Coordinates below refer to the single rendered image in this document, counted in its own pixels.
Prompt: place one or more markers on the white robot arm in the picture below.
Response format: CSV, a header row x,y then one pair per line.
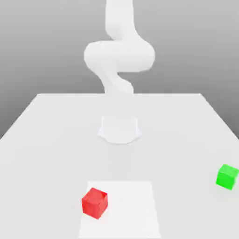
x,y
119,56

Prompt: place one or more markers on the small red cube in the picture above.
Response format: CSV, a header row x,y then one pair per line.
x,y
94,203

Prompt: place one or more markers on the small green cube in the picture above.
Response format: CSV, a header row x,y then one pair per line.
x,y
226,177

